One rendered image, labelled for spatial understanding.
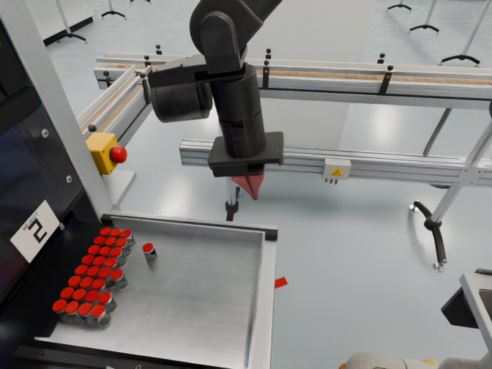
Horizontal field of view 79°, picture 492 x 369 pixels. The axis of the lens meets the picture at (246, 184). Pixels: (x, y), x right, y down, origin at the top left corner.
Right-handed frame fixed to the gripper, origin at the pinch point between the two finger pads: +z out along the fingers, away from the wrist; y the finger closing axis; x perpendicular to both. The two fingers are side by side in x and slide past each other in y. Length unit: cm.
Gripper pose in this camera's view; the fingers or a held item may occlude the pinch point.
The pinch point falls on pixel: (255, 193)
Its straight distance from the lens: 47.6
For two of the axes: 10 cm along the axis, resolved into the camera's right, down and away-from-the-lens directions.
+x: -1.1, 6.7, -7.4
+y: -9.8, 0.5, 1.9
